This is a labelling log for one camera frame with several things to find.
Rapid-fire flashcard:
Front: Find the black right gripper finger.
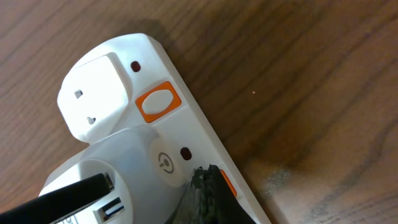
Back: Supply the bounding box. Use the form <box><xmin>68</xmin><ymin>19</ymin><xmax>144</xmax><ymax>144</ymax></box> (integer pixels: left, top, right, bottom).
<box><xmin>166</xmin><ymin>165</ymin><xmax>254</xmax><ymax>224</ymax></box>

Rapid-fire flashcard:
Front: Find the black USB charging cable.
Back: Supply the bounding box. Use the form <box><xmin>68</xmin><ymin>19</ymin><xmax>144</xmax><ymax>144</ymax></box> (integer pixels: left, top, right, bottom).
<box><xmin>0</xmin><ymin>172</ymin><xmax>115</xmax><ymax>224</ymax></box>

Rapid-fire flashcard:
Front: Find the white USB charger adapter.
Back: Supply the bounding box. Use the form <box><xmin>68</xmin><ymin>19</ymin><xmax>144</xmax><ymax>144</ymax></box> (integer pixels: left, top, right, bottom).
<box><xmin>40</xmin><ymin>125</ymin><xmax>187</xmax><ymax>223</ymax></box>

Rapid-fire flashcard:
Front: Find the white power strip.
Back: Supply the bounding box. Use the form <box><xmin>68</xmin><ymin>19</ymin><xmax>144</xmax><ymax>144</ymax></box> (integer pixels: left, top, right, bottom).
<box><xmin>57</xmin><ymin>33</ymin><xmax>269</xmax><ymax>223</ymax></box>

